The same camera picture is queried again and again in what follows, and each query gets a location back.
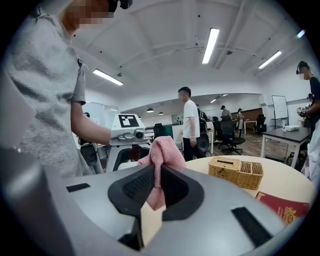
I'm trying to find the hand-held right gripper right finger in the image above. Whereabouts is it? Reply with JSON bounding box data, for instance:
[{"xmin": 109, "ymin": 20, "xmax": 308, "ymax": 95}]
[{"xmin": 139, "ymin": 164, "xmax": 287, "ymax": 256}]

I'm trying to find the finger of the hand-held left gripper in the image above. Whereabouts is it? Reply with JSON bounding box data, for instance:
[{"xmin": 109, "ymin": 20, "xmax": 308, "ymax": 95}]
[{"xmin": 105, "ymin": 146, "xmax": 126, "ymax": 173}]

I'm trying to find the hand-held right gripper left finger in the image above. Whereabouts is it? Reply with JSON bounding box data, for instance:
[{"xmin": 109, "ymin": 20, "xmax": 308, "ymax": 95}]
[{"xmin": 62, "ymin": 164, "xmax": 156, "ymax": 252}]

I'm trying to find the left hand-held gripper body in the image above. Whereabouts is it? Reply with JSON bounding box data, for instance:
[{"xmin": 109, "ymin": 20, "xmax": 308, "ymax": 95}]
[{"xmin": 109, "ymin": 113, "xmax": 151, "ymax": 150}]

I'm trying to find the pink knitted cloth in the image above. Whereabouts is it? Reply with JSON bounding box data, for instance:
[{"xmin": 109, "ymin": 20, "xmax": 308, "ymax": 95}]
[{"xmin": 137, "ymin": 136, "xmax": 187, "ymax": 211}]

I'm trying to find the person's left forearm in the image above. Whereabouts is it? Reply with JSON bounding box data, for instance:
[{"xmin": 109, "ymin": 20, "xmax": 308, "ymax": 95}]
[{"xmin": 70, "ymin": 101, "xmax": 113, "ymax": 146}]

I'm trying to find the black backpack rig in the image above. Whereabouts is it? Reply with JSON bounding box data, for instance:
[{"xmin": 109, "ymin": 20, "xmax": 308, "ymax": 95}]
[
  {"xmin": 79, "ymin": 143, "xmax": 105, "ymax": 176},
  {"xmin": 197, "ymin": 118, "xmax": 213, "ymax": 154}
]

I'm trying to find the wicker tissue basket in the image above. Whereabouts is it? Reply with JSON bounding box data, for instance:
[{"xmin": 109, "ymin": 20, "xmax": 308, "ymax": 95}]
[{"xmin": 208, "ymin": 156, "xmax": 265, "ymax": 191}]

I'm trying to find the red hardcover book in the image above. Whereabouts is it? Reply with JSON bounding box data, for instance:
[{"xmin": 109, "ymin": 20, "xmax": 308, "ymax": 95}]
[{"xmin": 255, "ymin": 191, "xmax": 311, "ymax": 226}]

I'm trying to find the black office chair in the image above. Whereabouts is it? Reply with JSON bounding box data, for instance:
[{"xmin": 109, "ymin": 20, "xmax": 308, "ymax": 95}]
[{"xmin": 218, "ymin": 119, "xmax": 246, "ymax": 156}]

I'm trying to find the person's grey shirt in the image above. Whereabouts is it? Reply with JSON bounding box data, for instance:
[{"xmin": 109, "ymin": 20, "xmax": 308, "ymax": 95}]
[{"xmin": 4, "ymin": 7, "xmax": 87, "ymax": 178}]

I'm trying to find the black top table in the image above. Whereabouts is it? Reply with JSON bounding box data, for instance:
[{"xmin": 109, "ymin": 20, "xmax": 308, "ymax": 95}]
[{"xmin": 261, "ymin": 126, "xmax": 311, "ymax": 169}]

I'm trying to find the white garment on chair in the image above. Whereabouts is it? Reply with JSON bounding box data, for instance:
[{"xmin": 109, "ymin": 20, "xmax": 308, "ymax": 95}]
[{"xmin": 301, "ymin": 134, "xmax": 320, "ymax": 182}]

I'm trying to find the person's head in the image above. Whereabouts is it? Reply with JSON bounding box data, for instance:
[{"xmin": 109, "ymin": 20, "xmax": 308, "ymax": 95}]
[{"xmin": 61, "ymin": 0, "xmax": 116, "ymax": 35}]

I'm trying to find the whiteboard on stand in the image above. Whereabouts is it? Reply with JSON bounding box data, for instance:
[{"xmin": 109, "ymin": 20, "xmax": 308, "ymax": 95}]
[{"xmin": 271, "ymin": 95, "xmax": 289, "ymax": 126}]

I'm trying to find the black head camera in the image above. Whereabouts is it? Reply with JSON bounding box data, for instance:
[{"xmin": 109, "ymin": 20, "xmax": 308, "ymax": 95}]
[{"xmin": 108, "ymin": 0, "xmax": 133, "ymax": 11}]

